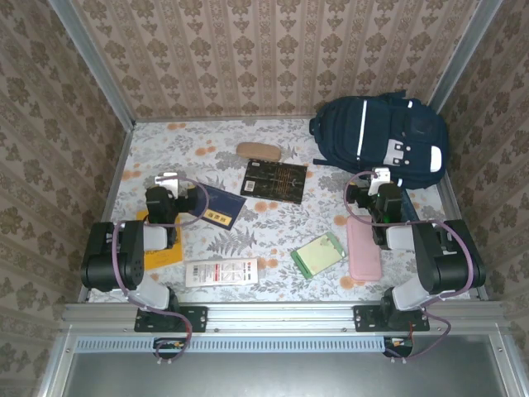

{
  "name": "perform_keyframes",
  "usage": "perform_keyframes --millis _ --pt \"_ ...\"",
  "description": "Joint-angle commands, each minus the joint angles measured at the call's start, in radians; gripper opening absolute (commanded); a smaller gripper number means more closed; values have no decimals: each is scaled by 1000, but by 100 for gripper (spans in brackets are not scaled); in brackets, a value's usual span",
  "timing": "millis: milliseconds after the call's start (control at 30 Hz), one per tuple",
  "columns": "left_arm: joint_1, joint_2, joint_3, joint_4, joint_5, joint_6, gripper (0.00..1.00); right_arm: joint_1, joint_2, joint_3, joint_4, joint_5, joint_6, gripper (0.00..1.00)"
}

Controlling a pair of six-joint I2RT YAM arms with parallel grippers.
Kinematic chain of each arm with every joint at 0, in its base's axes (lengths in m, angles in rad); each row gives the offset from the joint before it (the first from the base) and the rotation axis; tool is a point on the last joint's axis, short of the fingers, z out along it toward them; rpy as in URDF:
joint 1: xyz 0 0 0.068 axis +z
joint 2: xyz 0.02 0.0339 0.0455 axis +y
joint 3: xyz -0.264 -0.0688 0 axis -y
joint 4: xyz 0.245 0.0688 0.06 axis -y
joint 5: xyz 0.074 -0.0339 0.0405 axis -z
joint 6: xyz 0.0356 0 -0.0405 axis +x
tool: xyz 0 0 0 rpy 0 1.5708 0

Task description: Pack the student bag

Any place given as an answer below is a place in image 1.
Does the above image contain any pink pencil case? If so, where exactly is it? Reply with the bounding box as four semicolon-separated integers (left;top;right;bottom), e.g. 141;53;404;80
346;214;383;282

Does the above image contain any navy book with yellow label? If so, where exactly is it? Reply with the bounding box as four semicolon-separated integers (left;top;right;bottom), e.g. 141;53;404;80
188;183;248;232

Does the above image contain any navy blue backpack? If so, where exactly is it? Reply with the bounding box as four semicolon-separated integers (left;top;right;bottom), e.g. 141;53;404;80
308;91;450;190

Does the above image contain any green notebook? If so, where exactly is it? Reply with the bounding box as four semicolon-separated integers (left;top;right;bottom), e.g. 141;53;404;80
289;232;348;280

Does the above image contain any white packet with red print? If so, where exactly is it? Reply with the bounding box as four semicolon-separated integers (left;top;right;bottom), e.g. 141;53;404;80
184;257;260;289

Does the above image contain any tan glasses case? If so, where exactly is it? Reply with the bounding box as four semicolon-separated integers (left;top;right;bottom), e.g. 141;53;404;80
236;141;283;163

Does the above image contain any black book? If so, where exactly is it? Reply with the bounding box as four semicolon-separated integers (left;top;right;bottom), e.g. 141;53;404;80
240;159;309;205

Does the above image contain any grey metal panel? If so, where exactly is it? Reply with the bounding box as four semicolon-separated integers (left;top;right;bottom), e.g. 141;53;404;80
39;330;529;397

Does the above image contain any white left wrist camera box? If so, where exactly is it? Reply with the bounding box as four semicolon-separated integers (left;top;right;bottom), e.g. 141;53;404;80
155;172;179;195

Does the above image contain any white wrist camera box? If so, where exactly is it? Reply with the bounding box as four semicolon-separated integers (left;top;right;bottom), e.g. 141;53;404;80
369;167;392;195
155;172;179;195

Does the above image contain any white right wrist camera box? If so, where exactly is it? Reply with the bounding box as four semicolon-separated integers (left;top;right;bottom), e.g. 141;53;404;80
369;167;392;195

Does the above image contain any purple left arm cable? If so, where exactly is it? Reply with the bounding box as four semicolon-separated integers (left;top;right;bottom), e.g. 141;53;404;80
111;175;211;367

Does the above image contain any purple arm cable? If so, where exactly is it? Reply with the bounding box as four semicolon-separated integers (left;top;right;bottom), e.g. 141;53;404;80
344;170;475;365
111;175;211;367

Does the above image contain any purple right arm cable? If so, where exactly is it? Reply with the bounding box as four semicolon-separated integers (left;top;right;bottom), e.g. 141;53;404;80
344;170;475;365

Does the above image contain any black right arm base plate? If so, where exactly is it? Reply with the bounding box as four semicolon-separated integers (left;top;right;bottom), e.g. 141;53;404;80
353;304;430;332

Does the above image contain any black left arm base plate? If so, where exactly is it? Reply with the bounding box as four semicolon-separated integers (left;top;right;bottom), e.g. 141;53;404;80
134;305;207;333

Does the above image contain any aluminium mounting rail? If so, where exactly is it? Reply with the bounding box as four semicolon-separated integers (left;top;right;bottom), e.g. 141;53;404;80
61;301;508;332

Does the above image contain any aluminium corner post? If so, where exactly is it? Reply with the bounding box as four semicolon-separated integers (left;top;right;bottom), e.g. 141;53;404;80
48;0;136;129
427;0;503;115

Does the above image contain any slotted grey cable duct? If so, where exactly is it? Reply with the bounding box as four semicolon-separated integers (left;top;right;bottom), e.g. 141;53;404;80
75;337;388;353

